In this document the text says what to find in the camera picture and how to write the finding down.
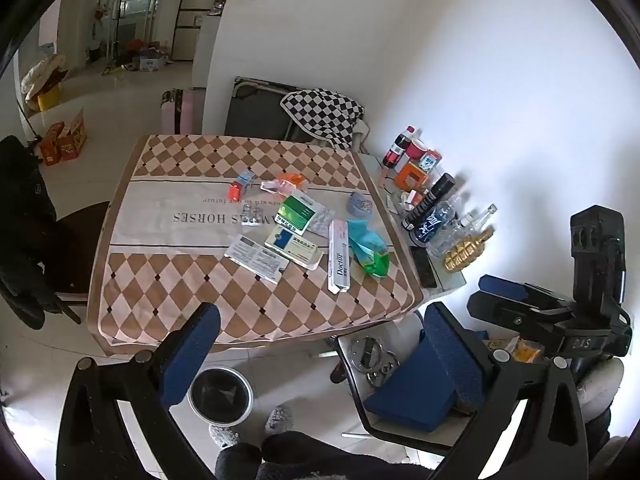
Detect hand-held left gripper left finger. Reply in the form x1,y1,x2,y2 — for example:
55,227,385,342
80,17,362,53
55,301,222,480

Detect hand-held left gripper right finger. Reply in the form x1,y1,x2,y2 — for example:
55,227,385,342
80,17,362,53
422,301,591,480

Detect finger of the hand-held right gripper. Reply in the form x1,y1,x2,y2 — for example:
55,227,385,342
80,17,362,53
466,290,573,357
477,274,576,312

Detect white trash bin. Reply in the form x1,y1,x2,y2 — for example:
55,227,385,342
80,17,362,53
187,366,254,423

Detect white blue medicine box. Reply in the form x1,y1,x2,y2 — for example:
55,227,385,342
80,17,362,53
263,225,325,271

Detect green medicine box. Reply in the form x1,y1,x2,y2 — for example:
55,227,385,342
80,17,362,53
276,191,325,233

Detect large silver blister pack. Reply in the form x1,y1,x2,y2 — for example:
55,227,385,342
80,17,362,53
306,206,335,236

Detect yellow snack packet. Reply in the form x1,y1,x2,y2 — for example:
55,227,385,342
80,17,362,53
482,337,543,363

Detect gold bottle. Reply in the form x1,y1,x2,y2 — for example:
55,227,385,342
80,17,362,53
444,227,496,273

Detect white side table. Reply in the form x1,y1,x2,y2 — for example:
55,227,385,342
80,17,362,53
357,152,468,293

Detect flat blue box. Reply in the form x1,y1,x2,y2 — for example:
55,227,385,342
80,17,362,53
363,332,481,433

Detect brown checkered tablecloth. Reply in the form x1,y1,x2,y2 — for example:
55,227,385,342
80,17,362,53
86,134,420,358

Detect clear glass bottle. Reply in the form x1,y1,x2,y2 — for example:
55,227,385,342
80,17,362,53
425,203,499,257

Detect black phone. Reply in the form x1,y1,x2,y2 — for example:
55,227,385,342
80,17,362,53
410,246,438,289

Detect metal hardware pile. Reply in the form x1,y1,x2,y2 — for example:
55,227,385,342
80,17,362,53
349,336,401,387

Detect grey fuzzy slipper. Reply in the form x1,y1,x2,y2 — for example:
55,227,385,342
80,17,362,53
209,424,241,450
265,404,295,436

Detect blue label water bottle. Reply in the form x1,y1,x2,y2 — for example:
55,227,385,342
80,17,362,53
410,195,463,248

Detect black spray can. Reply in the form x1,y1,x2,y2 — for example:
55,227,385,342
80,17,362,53
401,172,457,233

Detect white paper leaflet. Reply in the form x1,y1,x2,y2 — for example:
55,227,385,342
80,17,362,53
223,234,288,286

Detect person's left leg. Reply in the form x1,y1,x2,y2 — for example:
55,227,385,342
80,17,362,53
215,442,263,480

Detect person's leg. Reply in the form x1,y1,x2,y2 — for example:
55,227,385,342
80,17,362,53
215,442,263,480
257,430,436,480

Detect white paper scraps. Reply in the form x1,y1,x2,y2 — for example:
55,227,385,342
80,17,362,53
385,187,426,216

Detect teal plastic bag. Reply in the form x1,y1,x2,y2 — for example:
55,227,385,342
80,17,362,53
346,217,391,279

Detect long pink white box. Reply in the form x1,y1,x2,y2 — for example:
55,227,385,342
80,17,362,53
327,219,352,295

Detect person's right leg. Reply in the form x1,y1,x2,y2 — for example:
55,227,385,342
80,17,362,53
257,430,436,480

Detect red cup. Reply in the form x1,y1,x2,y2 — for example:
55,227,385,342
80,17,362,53
406,137,430,163

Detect dark wooden chair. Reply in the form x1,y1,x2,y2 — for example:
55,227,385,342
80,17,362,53
50,200,111,326

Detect cola bottle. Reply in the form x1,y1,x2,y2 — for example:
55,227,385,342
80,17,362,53
382,125,417,170

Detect black jacket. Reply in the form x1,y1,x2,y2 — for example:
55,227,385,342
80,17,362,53
0,135,61,331

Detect pink suitcase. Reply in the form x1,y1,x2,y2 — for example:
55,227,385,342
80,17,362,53
160,88,195,136

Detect black white checkered blanket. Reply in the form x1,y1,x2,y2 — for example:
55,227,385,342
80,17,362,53
279,89,366,150

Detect orange cardboard carton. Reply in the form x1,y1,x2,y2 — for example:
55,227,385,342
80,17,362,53
59,107,88,162
39,121,68,167

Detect dark folding bed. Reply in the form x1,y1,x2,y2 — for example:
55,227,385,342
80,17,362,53
224,76,321,143

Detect yellow bin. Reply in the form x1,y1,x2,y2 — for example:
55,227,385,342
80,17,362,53
35,87,63,111

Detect white fridge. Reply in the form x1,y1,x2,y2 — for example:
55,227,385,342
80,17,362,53
192,14,221,90

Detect pile of cardboard boxes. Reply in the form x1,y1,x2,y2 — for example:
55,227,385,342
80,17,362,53
125,40,168,72

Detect pile of bedding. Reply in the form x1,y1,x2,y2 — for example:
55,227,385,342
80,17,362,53
21,55,68,101

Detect white chair black frame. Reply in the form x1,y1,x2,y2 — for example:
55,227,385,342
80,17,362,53
330,305,506,456

